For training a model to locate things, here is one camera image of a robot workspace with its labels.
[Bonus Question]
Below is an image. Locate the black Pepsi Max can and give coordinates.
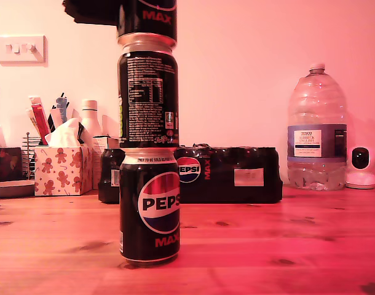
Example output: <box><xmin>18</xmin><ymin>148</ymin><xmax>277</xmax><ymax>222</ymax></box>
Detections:
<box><xmin>117</xmin><ymin>41</ymin><xmax>180</xmax><ymax>151</ymax></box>
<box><xmin>116</xmin><ymin>0</ymin><xmax>178</xmax><ymax>47</ymax></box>
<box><xmin>119</xmin><ymin>147</ymin><xmax>181</xmax><ymax>267</ymax></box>

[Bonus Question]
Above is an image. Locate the black Pepsi Max multipack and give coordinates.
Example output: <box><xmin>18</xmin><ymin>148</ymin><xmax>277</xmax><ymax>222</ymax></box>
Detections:
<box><xmin>98</xmin><ymin>143</ymin><xmax>283</xmax><ymax>204</ymax></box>

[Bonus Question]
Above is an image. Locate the blue patterned packet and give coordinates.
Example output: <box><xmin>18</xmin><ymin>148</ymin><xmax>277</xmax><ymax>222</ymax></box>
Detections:
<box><xmin>54</xmin><ymin>92</ymin><xmax>69</xmax><ymax>124</ymax></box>

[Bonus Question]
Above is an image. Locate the white bottle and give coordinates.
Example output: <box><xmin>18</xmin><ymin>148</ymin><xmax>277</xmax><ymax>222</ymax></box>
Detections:
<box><xmin>79</xmin><ymin>100</ymin><xmax>103</xmax><ymax>145</ymax></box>

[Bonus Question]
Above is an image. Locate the white paper packet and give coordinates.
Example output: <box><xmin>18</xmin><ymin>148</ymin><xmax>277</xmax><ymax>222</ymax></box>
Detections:
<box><xmin>49</xmin><ymin>109</ymin><xmax>65</xmax><ymax>132</ymax></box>

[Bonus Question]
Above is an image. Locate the black striped packet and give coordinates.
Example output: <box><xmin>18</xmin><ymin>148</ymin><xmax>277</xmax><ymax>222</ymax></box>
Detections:
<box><xmin>76</xmin><ymin>122</ymin><xmax>89</xmax><ymax>145</ymax></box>

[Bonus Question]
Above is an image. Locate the red and white packet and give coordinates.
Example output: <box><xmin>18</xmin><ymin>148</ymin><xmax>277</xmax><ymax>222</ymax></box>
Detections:
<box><xmin>28</xmin><ymin>95</ymin><xmax>52</xmax><ymax>146</ymax></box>

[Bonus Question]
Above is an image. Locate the pale yellow packet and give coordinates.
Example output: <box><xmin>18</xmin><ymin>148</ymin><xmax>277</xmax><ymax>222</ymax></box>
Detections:
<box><xmin>25</xmin><ymin>107</ymin><xmax>39</xmax><ymax>136</ymax></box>

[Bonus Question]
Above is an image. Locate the white tissue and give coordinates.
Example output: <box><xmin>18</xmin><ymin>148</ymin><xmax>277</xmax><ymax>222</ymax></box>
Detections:
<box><xmin>45</xmin><ymin>118</ymin><xmax>84</xmax><ymax>148</ymax></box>

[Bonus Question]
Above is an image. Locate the small white carton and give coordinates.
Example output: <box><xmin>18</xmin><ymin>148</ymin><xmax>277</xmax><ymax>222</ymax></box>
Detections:
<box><xmin>92</xmin><ymin>136</ymin><xmax>120</xmax><ymax>190</ymax></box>

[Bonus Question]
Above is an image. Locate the gingerbread print tissue box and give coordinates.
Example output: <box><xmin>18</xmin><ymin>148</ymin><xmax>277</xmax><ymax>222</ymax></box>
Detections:
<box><xmin>34</xmin><ymin>146</ymin><xmax>93</xmax><ymax>197</ymax></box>

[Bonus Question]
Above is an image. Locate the dark patterned box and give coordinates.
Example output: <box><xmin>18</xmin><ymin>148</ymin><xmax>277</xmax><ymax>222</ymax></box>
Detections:
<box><xmin>0</xmin><ymin>147</ymin><xmax>23</xmax><ymax>183</ymax></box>

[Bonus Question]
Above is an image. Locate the grey dish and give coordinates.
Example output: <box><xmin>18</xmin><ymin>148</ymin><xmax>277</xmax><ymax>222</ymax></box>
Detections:
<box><xmin>0</xmin><ymin>179</ymin><xmax>36</xmax><ymax>199</ymax></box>

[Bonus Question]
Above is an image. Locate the large clear water bottle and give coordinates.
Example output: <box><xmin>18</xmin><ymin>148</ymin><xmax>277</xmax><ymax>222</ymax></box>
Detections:
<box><xmin>286</xmin><ymin>63</ymin><xmax>349</xmax><ymax>191</ymax></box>

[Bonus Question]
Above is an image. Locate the white light switch plate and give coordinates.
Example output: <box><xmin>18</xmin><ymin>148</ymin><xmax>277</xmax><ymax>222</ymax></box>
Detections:
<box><xmin>0</xmin><ymin>35</ymin><xmax>48</xmax><ymax>67</ymax></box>

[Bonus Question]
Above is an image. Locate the wire basket holder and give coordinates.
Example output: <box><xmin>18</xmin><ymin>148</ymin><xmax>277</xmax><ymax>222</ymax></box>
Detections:
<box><xmin>21</xmin><ymin>132</ymin><xmax>43</xmax><ymax>181</ymax></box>

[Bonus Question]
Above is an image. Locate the small white round camera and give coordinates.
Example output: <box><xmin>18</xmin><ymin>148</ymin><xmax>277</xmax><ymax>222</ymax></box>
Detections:
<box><xmin>345</xmin><ymin>146</ymin><xmax>375</xmax><ymax>191</ymax></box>

